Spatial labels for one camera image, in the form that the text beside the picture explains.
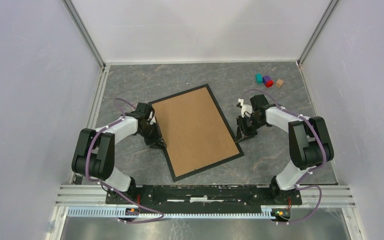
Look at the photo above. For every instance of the purple cube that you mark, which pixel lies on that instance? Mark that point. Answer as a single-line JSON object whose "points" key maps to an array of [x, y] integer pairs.
{"points": [[266, 78]]}

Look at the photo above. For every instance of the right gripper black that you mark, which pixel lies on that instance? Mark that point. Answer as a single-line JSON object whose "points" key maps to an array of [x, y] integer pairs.
{"points": [[240, 129]]}

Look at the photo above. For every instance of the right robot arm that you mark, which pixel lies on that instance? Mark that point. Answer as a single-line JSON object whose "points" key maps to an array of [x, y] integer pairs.
{"points": [[309, 142]]}

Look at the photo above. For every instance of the teal cube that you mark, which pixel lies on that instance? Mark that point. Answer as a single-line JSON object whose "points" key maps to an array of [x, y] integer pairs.
{"points": [[259, 78]]}

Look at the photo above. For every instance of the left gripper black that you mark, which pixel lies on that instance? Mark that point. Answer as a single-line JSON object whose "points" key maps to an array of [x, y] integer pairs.
{"points": [[158, 139]]}

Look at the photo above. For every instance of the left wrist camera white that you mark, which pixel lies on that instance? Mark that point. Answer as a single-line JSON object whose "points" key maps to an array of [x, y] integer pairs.
{"points": [[152, 118]]}

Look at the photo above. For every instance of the tan wooden cube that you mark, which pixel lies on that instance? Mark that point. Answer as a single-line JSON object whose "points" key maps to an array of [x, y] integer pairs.
{"points": [[279, 83]]}

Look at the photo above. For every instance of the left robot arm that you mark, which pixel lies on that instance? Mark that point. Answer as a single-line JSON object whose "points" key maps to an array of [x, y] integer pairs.
{"points": [[94, 155]]}

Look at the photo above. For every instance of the aluminium frame rails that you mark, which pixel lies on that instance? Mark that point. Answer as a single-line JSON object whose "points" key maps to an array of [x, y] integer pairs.
{"points": [[85, 201]]}

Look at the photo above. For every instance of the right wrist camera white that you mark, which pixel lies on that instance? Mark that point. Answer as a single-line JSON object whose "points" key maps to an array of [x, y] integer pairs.
{"points": [[246, 110]]}

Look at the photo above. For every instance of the red cube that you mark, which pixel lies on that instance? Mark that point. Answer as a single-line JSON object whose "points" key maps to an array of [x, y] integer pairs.
{"points": [[269, 83]]}

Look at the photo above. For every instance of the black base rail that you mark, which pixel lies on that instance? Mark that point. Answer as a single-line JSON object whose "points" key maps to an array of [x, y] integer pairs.
{"points": [[212, 199]]}

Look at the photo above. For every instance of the brown backing board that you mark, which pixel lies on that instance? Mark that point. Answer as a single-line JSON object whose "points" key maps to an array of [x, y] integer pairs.
{"points": [[195, 132]]}

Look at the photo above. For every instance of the black picture frame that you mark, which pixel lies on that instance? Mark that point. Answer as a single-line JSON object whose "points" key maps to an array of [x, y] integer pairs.
{"points": [[175, 175]]}

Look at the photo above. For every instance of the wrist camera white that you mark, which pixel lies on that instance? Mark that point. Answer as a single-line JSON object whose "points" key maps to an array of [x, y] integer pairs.
{"points": [[152, 118], [246, 110]]}

